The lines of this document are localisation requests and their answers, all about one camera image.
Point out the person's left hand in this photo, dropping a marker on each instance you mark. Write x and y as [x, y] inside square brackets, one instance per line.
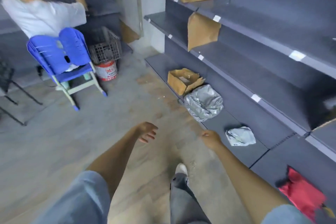
[144, 129]

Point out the person's right hand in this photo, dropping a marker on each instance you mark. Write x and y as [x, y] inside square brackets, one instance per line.
[212, 139]

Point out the person's right fingers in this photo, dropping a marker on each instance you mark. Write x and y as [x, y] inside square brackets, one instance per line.
[205, 134]

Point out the person's left fingers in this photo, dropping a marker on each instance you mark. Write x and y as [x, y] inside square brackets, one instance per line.
[150, 133]

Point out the person's left forearm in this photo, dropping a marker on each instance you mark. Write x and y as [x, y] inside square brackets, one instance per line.
[118, 155]

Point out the person's right forearm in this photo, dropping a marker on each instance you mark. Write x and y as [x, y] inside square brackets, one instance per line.
[244, 176]

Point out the crumpled silver plastic bag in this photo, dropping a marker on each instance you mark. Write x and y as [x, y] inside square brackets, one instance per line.
[203, 103]

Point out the crumpled white plastic bag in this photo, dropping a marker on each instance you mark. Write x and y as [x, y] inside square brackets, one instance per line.
[240, 136]

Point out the person's white shoe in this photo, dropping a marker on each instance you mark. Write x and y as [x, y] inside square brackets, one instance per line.
[181, 169]

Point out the small open cardboard box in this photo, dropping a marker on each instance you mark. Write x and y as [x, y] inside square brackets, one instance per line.
[183, 80]

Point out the person's grey trouser leg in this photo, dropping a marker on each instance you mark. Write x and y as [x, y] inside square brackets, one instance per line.
[183, 202]

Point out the white and red bucket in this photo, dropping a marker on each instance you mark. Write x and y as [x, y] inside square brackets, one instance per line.
[106, 71]

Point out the large dark grey shelf unit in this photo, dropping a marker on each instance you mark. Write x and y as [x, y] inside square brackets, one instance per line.
[262, 79]

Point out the grey plastic crate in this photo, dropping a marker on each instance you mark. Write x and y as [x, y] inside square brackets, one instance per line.
[105, 48]

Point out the person's left blue sleeve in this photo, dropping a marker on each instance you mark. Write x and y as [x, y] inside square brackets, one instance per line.
[78, 200]

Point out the person's blue sleeve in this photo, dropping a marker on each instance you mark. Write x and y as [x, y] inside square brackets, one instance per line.
[78, 200]
[286, 216]

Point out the brown cardboard sheet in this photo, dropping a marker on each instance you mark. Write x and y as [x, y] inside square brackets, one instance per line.
[128, 33]

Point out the flat brown cardboard bag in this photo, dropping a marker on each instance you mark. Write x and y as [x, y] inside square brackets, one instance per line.
[202, 31]

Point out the red cloth bag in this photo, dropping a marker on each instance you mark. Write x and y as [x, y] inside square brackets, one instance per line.
[301, 195]

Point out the person's right blue sleeve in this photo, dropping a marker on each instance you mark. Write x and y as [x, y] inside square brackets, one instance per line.
[286, 216]

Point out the blue plastic chair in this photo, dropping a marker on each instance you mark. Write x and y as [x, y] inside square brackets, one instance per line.
[68, 50]

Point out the row of white shelf labels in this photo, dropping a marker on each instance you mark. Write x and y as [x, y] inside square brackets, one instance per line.
[297, 55]

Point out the black metal frame chair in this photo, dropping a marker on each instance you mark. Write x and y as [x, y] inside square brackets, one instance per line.
[6, 76]

